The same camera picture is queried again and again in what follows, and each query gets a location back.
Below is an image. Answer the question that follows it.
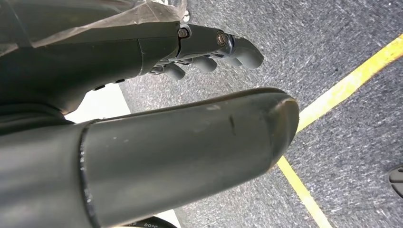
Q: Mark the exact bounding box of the clear plastic film wrap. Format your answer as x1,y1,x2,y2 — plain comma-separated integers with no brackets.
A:
0,0,188,57

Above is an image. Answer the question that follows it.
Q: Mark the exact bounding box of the yellow floor tape line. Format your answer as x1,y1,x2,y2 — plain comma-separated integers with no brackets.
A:
296,33,403,133

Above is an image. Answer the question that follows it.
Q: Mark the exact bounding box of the dark grey robot foot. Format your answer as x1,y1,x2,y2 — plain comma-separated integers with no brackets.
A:
388,165,403,200

